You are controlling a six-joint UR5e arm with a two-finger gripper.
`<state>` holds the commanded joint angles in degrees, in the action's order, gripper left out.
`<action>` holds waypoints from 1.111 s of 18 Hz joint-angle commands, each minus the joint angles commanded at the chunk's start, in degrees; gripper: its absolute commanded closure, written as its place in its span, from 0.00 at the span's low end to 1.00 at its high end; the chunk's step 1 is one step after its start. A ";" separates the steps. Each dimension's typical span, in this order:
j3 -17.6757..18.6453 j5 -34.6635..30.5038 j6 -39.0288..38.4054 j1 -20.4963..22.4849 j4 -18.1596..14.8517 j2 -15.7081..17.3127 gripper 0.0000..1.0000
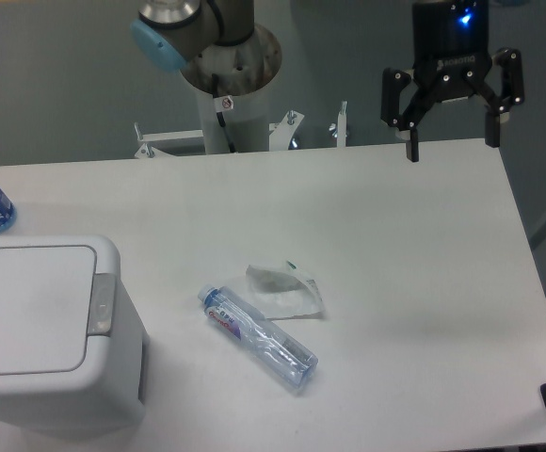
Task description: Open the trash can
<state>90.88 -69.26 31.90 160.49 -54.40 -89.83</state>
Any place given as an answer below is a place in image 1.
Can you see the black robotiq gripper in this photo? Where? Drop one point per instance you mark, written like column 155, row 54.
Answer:
column 448, row 52

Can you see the white push-top trash can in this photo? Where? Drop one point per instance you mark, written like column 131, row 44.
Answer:
column 73, row 349

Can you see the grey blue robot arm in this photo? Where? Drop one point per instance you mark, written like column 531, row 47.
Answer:
column 172, row 33

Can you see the crumpled clear plastic wrapper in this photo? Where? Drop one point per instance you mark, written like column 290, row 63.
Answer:
column 279, row 292

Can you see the clear empty plastic bottle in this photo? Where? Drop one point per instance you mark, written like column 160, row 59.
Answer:
column 279, row 352

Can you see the white clamp post with screw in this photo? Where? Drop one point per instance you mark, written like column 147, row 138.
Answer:
column 338, row 130

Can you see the white metal frame bracket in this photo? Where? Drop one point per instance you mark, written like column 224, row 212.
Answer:
column 184, row 143

